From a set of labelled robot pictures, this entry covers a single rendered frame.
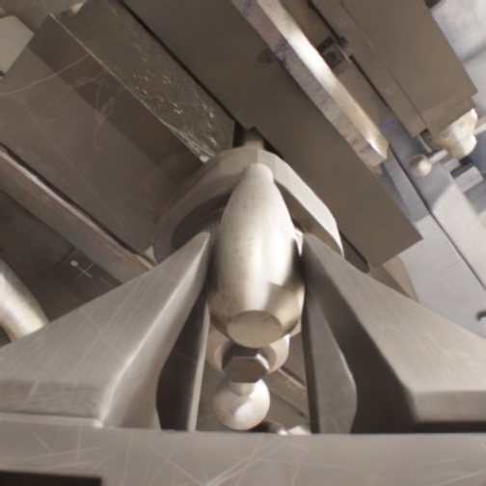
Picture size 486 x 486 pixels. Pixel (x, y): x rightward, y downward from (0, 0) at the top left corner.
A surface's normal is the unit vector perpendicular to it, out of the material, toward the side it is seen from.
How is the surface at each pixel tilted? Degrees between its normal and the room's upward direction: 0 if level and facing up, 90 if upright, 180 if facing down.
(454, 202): 62
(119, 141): 90
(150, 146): 90
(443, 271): 90
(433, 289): 90
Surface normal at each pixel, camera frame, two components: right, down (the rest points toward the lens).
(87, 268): -0.03, 0.58
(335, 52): -0.22, 0.37
